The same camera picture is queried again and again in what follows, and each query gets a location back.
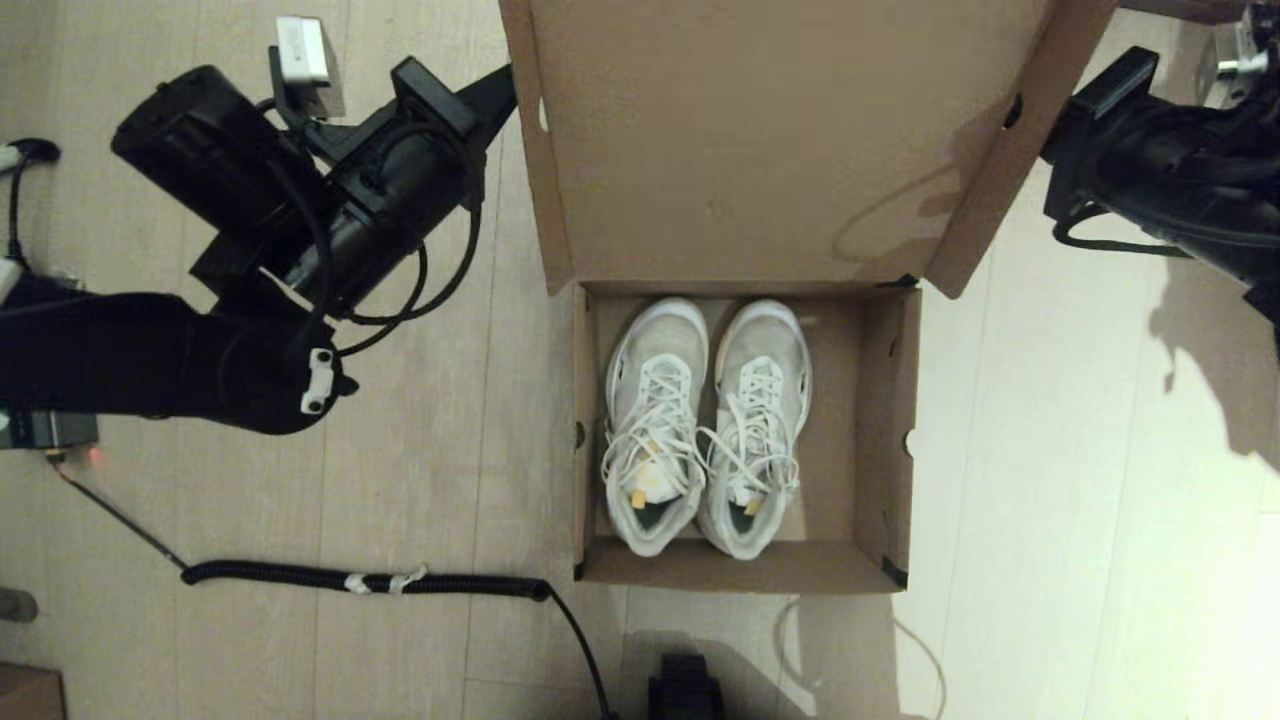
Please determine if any brown cardboard shoe box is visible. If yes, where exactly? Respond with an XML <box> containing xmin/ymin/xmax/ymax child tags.
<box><xmin>497</xmin><ymin>0</ymin><xmax>1121</xmax><ymax>596</ymax></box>

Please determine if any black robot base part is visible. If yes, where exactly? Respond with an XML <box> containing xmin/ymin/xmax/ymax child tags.
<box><xmin>647</xmin><ymin>654</ymin><xmax>724</xmax><ymax>720</ymax></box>

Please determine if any dark wooden furniture edge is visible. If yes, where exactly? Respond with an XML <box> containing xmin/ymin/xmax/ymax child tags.
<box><xmin>1118</xmin><ymin>0</ymin><xmax>1280</xmax><ymax>26</ymax></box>

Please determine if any white mesh lace-up sneaker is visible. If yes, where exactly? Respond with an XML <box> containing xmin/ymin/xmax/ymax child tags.
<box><xmin>697</xmin><ymin>299</ymin><xmax>813</xmax><ymax>561</ymax></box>
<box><xmin>600</xmin><ymin>297</ymin><xmax>711</xmax><ymax>558</ymax></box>

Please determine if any grey power supply unit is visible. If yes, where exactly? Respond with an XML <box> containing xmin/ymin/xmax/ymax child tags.
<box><xmin>0</xmin><ymin>410</ymin><xmax>101</xmax><ymax>453</ymax></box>

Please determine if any printed brown cardboard carton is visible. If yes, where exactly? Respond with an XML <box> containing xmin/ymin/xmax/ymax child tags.
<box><xmin>0</xmin><ymin>663</ymin><xmax>68</xmax><ymax>720</ymax></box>

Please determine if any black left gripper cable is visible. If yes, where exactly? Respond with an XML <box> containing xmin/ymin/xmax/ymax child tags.
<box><xmin>330</xmin><ymin>200</ymin><xmax>483</xmax><ymax>356</ymax></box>

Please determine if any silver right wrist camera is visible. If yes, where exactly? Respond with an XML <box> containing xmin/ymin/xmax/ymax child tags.
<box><xmin>1200</xmin><ymin>0</ymin><xmax>1280</xmax><ymax>111</ymax></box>

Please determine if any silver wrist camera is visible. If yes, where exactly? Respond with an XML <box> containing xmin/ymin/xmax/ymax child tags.
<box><xmin>270</xmin><ymin>15</ymin><xmax>346</xmax><ymax>119</ymax></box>
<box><xmin>1200</xmin><ymin>0</ymin><xmax>1280</xmax><ymax>111</ymax></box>

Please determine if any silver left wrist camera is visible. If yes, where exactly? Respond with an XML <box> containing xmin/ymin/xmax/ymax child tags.
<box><xmin>270</xmin><ymin>15</ymin><xmax>346</xmax><ymax>119</ymax></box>

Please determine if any black plug cable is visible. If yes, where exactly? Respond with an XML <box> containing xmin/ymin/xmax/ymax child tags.
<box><xmin>0</xmin><ymin>138</ymin><xmax>63</xmax><ymax>263</ymax></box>

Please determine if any black coiled cable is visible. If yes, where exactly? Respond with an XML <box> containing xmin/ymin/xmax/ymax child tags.
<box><xmin>55</xmin><ymin>455</ymin><xmax>616</xmax><ymax>720</ymax></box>

